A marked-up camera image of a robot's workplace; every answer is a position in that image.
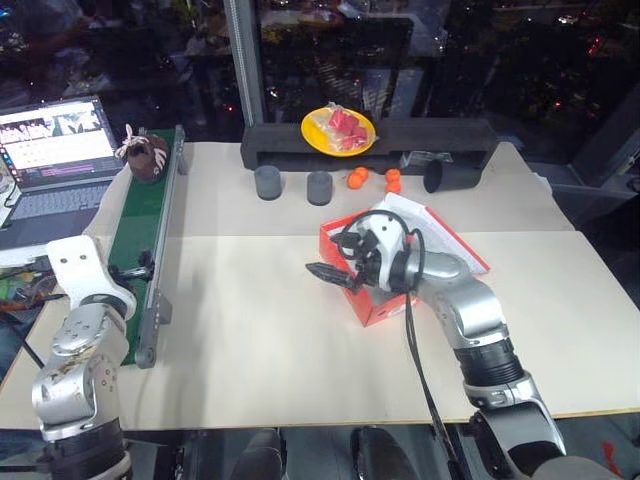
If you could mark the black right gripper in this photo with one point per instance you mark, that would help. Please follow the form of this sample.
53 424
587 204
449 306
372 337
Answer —
370 260

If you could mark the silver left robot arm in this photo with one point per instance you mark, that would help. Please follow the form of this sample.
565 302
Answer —
75 380

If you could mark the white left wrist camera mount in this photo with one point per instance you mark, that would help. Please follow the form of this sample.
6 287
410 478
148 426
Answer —
80 275

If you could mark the colourful clutter pile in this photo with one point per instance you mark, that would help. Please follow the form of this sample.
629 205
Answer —
25 287

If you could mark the green conveyor belt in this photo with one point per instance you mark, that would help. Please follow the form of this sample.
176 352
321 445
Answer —
140 225

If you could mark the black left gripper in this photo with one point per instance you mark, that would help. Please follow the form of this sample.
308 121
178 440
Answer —
120 277

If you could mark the open laptop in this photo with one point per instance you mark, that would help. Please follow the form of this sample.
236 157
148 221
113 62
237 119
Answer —
55 150

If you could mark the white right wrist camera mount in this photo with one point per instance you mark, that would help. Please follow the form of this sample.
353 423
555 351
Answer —
389 240

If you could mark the bag of red blocks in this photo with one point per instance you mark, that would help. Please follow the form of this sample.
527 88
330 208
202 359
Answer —
345 127

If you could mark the dark rounded shape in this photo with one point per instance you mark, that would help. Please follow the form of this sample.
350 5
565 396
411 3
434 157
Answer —
260 455
382 455

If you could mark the orange shoebox with white lid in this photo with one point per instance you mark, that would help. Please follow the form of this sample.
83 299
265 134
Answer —
380 312

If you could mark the black cup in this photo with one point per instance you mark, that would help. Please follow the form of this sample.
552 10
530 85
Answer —
450 180

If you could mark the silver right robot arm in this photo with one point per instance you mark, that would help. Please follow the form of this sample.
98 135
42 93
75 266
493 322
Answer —
470 305

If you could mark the brown plush toy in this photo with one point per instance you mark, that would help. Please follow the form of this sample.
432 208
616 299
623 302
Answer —
147 160

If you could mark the small orange fruit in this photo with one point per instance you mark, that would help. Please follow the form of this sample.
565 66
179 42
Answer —
361 173
393 175
354 183
394 187

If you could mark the yellow plate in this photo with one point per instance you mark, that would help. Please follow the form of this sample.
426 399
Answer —
315 132

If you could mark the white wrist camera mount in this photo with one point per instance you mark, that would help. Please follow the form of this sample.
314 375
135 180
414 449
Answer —
80 275
389 240

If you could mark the grey foam cylinder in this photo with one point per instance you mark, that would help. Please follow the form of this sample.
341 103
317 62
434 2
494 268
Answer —
268 183
319 188

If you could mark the grey metal pillar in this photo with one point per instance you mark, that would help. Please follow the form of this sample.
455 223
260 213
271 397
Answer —
247 60

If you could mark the black foam block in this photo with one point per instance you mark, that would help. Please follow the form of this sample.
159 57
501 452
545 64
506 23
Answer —
430 135

